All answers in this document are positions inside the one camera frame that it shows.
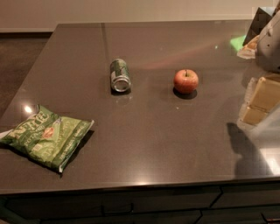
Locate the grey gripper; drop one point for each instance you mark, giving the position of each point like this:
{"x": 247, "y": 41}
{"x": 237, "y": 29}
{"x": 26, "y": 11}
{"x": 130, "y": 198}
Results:
{"x": 269, "y": 46}

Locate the green soda can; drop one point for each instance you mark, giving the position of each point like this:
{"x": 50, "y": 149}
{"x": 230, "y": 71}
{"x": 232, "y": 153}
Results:
{"x": 119, "y": 76}

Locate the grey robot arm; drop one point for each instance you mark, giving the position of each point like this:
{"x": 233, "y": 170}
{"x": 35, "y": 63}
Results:
{"x": 262, "y": 94}

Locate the dark grey box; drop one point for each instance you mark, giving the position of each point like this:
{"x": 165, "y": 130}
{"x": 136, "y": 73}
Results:
{"x": 262, "y": 16}

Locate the red apple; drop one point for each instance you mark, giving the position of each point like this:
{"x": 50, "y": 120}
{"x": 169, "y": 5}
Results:
{"x": 185, "y": 81}

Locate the dark cabinet drawer front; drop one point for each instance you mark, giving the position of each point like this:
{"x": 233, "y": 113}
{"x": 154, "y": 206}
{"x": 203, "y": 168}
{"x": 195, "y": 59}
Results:
{"x": 89, "y": 205}

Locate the green chip bag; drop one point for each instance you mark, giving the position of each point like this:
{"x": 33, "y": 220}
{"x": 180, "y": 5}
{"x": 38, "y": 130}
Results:
{"x": 47, "y": 138}

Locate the dark drawer handle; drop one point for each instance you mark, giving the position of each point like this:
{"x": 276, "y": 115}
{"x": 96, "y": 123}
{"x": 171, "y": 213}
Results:
{"x": 117, "y": 210}

